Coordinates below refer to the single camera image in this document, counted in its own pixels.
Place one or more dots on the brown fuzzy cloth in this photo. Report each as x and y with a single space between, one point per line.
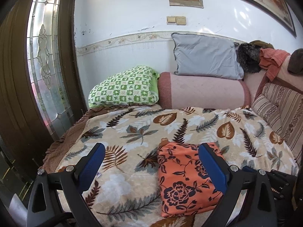
295 65

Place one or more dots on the green checkered pillow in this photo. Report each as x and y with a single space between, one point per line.
136 86

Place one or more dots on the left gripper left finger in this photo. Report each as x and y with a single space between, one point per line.
56 198

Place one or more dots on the grey pillow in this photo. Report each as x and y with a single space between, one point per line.
200 55

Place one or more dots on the pink bolster pillow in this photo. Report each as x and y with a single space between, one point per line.
179 91

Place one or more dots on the folded orange cloth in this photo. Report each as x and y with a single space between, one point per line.
271 60

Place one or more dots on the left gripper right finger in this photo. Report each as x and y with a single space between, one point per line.
228 180

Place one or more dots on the beige light switch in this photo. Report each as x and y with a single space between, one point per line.
176 20

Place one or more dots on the wooden door with glass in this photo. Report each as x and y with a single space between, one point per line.
41 96

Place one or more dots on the dark furry blanket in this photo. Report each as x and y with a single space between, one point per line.
248 56

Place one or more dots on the orange floral garment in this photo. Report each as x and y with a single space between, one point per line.
185 186

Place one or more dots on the striped beige cushion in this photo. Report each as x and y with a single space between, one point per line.
281 108

